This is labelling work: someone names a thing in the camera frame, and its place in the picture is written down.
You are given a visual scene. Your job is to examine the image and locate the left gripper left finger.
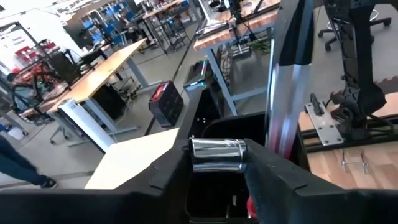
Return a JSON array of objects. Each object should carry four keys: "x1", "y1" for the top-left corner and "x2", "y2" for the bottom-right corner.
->
[{"x1": 123, "y1": 136, "x2": 195, "y2": 224}]

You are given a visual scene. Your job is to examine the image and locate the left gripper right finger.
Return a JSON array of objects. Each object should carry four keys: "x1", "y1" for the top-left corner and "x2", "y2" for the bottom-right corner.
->
[{"x1": 242, "y1": 139, "x2": 354, "y2": 224}]

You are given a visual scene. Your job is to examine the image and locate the chrome socket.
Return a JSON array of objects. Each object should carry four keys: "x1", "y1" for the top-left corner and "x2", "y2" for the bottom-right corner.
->
[{"x1": 188, "y1": 137, "x2": 248, "y2": 174}]

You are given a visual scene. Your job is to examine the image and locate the black peg board bin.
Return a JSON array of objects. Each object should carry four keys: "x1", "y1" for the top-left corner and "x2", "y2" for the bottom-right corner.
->
[{"x1": 183, "y1": 110, "x2": 301, "y2": 224}]

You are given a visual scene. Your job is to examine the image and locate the light wooden table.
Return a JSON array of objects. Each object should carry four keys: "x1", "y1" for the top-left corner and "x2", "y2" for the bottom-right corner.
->
[{"x1": 83, "y1": 126, "x2": 182, "y2": 190}]

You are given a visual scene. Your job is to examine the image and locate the black and red tool case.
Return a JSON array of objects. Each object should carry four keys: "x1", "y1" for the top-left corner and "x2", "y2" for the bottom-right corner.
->
[{"x1": 147, "y1": 80, "x2": 185, "y2": 129}]

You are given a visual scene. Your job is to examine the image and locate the silver mounting plate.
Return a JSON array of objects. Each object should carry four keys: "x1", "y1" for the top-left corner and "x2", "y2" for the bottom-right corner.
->
[{"x1": 303, "y1": 101, "x2": 345, "y2": 147}]

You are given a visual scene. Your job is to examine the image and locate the lit computer tower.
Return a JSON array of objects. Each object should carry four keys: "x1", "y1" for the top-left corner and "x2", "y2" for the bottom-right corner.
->
[{"x1": 182, "y1": 59, "x2": 210, "y2": 91}]

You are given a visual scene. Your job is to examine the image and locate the long wooden table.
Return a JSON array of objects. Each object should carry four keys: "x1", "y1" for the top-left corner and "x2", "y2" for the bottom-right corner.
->
[{"x1": 45, "y1": 37, "x2": 149, "y2": 114}]

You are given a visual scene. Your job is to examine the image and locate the person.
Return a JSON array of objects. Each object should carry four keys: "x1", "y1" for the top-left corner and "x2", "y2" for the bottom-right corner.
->
[{"x1": 0, "y1": 134, "x2": 59, "y2": 190}]

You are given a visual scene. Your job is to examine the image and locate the pale-legged workbench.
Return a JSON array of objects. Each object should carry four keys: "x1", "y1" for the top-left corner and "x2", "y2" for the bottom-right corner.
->
[{"x1": 193, "y1": 0, "x2": 280, "y2": 116}]

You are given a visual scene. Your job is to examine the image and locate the black office chair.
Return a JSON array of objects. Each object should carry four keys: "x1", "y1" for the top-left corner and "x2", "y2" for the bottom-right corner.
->
[{"x1": 318, "y1": 8, "x2": 392, "y2": 52}]

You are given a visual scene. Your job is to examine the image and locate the loose wire peg hook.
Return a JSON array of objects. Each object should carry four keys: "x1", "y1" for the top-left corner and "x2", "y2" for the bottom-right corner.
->
[{"x1": 340, "y1": 150, "x2": 371, "y2": 175}]

